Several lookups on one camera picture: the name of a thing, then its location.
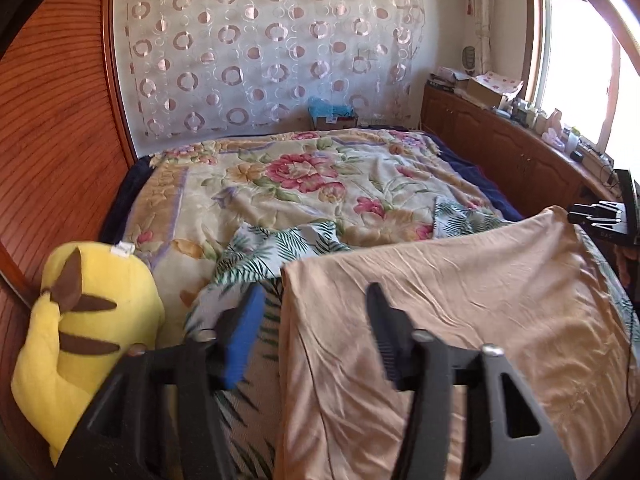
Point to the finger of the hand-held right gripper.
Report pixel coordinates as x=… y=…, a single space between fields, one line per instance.
x=590 y=216
x=607 y=205

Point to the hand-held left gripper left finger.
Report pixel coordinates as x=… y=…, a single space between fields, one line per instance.
x=245 y=330

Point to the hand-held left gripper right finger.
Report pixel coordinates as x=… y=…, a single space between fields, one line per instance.
x=385 y=330

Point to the beige printed t-shirt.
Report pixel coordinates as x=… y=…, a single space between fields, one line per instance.
x=450 y=285

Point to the leaf-print bed sheet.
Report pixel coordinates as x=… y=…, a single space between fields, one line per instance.
x=260 y=250

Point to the pink figurine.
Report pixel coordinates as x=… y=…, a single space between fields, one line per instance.
x=554 y=127

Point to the long wooden cabinet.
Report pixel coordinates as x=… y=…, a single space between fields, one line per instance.
x=500 y=140

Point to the yellow plush toy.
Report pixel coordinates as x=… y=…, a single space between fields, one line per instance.
x=100 y=340

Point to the wooden-framed window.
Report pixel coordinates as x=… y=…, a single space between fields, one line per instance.
x=575 y=60

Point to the floral blanket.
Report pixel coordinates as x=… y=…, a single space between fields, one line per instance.
x=300 y=185

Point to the cardboard box with patterned paper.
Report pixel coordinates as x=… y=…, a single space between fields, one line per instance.
x=492 y=90

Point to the small round fan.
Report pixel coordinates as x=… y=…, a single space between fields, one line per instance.
x=468 y=57

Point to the box with blue cloth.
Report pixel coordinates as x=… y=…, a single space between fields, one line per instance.
x=330 y=112

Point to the white window curtain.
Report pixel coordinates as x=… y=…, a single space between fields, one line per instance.
x=480 y=10

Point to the sheer circle-print curtain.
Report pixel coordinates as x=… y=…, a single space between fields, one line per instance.
x=275 y=50

